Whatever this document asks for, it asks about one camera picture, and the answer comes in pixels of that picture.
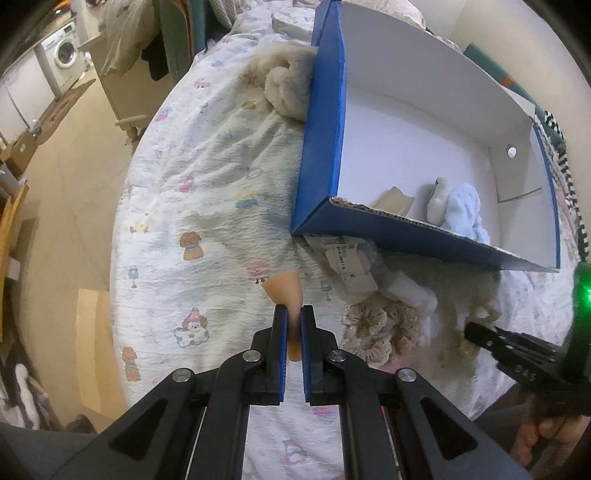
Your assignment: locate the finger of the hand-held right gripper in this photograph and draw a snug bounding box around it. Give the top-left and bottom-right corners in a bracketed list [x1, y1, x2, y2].
[464, 322, 568, 385]

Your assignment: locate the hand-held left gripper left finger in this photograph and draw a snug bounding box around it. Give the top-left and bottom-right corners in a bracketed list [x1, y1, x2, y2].
[47, 305, 290, 480]

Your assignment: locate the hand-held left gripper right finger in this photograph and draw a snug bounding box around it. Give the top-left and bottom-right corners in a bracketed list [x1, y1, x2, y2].
[300, 305, 533, 480]

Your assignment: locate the peach makeup sponge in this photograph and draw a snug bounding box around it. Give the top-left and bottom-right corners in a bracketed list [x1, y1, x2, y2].
[261, 271, 303, 361]

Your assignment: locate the blue cardboard box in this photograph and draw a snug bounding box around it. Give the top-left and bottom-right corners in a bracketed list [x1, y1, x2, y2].
[290, 0, 562, 274]

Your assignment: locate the person's right hand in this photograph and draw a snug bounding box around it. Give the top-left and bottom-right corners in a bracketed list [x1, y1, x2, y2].
[513, 401, 591, 464]

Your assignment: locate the cream fluffy plush cloth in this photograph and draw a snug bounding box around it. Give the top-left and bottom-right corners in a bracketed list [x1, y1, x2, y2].
[431, 270, 504, 365]

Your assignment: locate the beige lace scrunchie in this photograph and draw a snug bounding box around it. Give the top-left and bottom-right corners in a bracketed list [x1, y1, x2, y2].
[339, 302, 423, 367]

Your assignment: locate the clear labelled plastic packet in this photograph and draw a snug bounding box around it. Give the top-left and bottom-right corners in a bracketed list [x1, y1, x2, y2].
[302, 234, 393, 296]

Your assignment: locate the white cotton pad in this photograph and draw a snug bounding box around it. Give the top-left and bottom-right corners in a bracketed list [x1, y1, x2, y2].
[385, 272, 438, 309]

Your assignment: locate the light blue fluffy cloth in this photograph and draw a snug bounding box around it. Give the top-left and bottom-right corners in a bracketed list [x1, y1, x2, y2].
[444, 183, 491, 244]

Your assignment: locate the beige grey sock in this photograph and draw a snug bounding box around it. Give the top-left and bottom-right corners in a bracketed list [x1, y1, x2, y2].
[426, 176, 450, 224]

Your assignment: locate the black white striped cloth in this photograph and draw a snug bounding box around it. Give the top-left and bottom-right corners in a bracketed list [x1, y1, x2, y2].
[534, 110, 591, 264]

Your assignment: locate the printed white quilt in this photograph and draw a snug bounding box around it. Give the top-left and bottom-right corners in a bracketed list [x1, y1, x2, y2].
[110, 0, 583, 480]

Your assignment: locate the cream fluffy knotted scarf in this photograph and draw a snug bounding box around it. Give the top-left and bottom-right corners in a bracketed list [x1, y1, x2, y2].
[240, 46, 319, 123]

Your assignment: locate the cream wooden cabinet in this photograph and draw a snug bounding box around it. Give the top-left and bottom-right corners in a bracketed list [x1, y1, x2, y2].
[78, 32, 155, 145]

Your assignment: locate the dark hanging cloth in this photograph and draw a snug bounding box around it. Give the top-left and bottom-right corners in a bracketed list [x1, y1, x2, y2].
[141, 31, 171, 80]

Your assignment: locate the brown floor rug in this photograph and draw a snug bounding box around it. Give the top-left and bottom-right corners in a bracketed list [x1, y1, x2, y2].
[33, 78, 97, 145]

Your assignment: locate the brown cardboard carton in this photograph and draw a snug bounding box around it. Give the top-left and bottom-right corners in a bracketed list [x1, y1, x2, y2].
[6, 130, 38, 175]

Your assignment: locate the white folded cloth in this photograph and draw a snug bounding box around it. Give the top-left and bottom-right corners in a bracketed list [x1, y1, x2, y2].
[271, 8, 317, 44]

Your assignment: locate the white washing machine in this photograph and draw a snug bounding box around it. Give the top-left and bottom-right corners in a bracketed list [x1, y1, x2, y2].
[41, 22, 88, 90]

